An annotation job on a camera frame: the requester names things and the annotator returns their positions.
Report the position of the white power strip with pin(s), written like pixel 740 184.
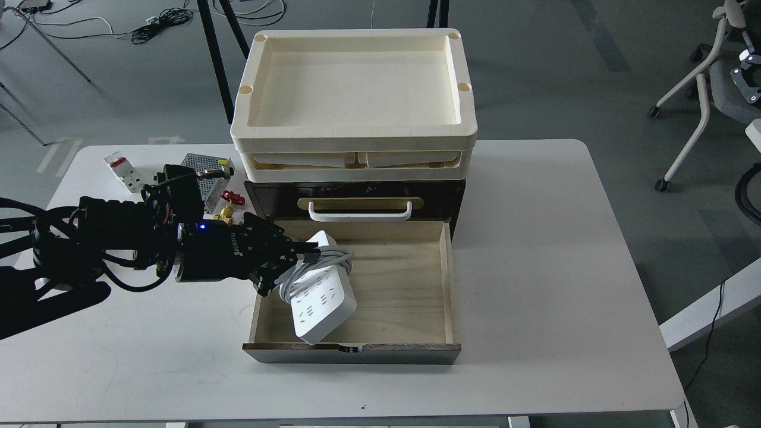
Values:
pixel 319 293

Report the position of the cream plastic tray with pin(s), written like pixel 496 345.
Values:
pixel 355 105

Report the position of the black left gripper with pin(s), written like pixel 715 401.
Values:
pixel 213 250

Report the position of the brass valve red handle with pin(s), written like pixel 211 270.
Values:
pixel 233 200

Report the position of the metal power supply unit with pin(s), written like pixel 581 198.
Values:
pixel 214 176

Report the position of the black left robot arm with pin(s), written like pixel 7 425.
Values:
pixel 79 252

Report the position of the white office chair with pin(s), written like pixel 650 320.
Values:
pixel 710 81

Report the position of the white red circuit breaker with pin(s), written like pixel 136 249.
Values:
pixel 121 167

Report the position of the open wooden drawer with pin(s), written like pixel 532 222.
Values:
pixel 403 281

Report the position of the white drawer handle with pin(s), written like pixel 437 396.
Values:
pixel 360 216

